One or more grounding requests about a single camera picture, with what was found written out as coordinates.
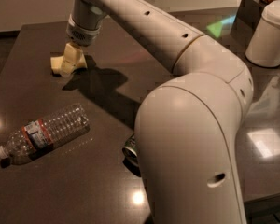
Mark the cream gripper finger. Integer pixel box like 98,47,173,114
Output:
60,42,84,77

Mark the white cylindrical container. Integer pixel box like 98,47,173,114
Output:
245,0,280,68

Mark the dark box holder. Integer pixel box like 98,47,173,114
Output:
231,0,265,47

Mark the yellow sponge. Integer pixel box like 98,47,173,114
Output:
50,56,87,77

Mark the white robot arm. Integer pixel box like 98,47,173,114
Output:
67,0,254,224

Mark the green soda can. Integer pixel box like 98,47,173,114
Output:
122,135,139,167

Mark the clear plastic water bottle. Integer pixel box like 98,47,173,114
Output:
0,104,90,162

